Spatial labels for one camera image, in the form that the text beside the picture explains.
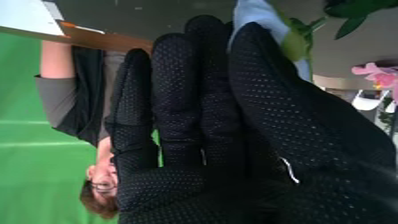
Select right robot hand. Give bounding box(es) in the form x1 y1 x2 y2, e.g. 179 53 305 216
106 14 398 224

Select person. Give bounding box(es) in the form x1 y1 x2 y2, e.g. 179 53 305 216
35 39 166 221

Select dark mat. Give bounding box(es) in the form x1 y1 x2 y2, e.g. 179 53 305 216
56 0 398 77

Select pink flower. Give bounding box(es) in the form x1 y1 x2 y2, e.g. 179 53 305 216
351 61 398 102

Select white sheet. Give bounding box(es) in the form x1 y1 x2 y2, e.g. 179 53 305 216
0 0 68 37

